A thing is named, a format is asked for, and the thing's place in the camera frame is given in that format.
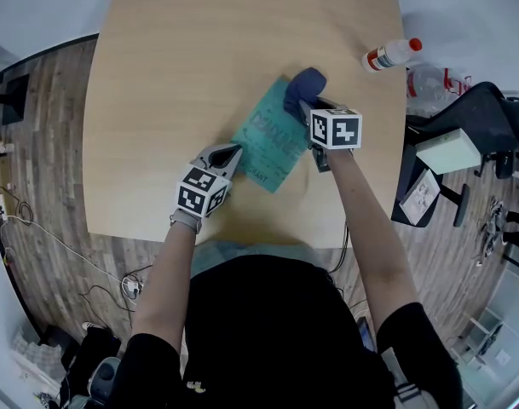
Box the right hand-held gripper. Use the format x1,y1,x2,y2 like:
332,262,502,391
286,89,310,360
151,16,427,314
297,95,363,173

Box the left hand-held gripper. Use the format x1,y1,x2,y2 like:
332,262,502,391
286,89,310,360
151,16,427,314
176,143,245,219

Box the dark blue cloth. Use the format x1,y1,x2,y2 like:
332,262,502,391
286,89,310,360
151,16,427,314
283,66,328,121

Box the teal book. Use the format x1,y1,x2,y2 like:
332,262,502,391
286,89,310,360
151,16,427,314
231,73,311,194

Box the person's right forearm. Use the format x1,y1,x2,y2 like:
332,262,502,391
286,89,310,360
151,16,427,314
326,145,422,327

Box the person's left forearm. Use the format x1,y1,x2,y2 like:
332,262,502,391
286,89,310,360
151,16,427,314
133,219,200,340

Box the clear bottle with red cap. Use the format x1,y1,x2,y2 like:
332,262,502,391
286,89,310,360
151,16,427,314
361,37,424,73

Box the person's grey trousers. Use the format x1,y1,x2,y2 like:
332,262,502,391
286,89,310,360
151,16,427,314
190,239,324,279

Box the large clear water jug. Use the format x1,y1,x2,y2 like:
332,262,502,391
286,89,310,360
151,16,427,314
406,61,473,117

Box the grey booklet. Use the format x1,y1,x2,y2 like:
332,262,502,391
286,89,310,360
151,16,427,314
399,168,441,225

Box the pale green box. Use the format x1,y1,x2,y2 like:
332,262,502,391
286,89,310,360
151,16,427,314
415,128,482,176

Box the white plug adapter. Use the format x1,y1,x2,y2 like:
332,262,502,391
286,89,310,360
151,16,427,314
122,277,145,300

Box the black mesh office chair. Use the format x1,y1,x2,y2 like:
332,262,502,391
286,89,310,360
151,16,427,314
390,81,519,229

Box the person's black shirt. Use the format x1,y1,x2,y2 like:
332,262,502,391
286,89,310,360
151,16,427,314
109,254,464,409

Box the black monitor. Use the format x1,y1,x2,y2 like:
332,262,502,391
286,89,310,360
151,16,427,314
0,72,30,127

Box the black grey equipment pile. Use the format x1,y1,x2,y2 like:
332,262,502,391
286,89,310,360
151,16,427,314
58,321,124,409

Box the grey wrist strap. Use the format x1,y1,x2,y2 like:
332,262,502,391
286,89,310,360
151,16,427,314
170,209,203,233

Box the white floor cable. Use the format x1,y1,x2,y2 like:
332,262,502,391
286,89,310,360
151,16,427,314
5,215,128,285

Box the tangled cable bundle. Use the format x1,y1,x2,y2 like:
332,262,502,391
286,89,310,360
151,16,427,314
476,196,511,268

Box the grey shoulder strap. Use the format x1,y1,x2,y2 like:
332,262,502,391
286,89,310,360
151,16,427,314
380,347,426,409

